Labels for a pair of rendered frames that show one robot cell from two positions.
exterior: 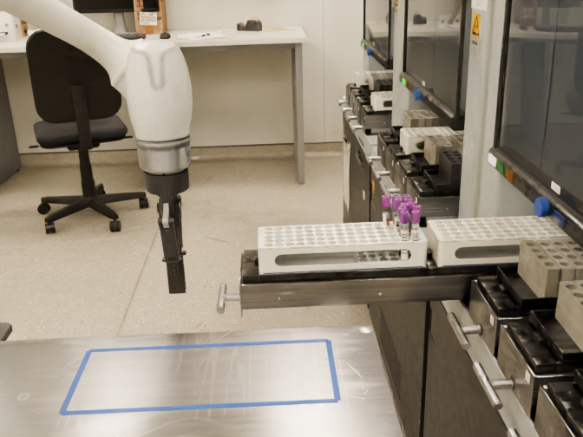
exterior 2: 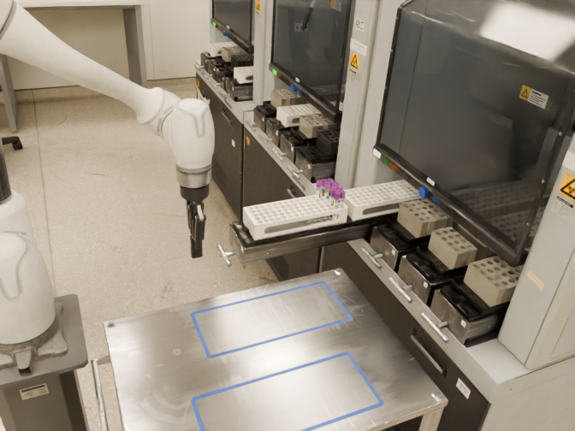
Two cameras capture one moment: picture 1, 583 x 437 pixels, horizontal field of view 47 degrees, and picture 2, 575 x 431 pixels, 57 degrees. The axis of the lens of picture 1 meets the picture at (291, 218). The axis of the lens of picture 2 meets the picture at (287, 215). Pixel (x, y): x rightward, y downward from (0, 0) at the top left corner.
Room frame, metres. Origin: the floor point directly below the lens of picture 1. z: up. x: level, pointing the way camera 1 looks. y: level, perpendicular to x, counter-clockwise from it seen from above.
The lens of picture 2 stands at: (-0.08, 0.48, 1.67)
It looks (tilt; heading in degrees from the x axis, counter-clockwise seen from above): 32 degrees down; 336
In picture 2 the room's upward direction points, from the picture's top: 4 degrees clockwise
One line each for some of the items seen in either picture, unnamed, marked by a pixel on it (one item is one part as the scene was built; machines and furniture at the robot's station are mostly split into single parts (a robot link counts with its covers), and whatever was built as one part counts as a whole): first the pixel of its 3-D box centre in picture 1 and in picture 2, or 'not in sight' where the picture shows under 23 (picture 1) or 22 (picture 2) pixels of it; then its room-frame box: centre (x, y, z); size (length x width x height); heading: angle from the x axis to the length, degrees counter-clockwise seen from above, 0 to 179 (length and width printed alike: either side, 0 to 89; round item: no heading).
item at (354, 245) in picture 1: (340, 249); (295, 216); (1.11, -0.09, 0.83); 0.30 x 0.10 x 0.06; 92
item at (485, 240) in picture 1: (512, 242); (387, 199); (1.12, -0.40, 0.83); 0.30 x 0.10 x 0.06; 92
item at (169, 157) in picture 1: (164, 153); (193, 172); (1.10, 0.21, 1.03); 0.09 x 0.09 x 0.06
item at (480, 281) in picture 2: not in sight; (483, 285); (0.67, -0.40, 0.85); 0.12 x 0.02 x 0.06; 1
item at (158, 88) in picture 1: (158, 88); (190, 130); (1.12, 0.21, 1.14); 0.13 x 0.11 x 0.16; 10
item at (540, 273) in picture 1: (537, 270); (411, 221); (0.97, -0.39, 0.85); 0.12 x 0.02 x 0.06; 2
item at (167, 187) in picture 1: (168, 193); (194, 197); (1.10, 0.21, 0.96); 0.08 x 0.07 x 0.09; 2
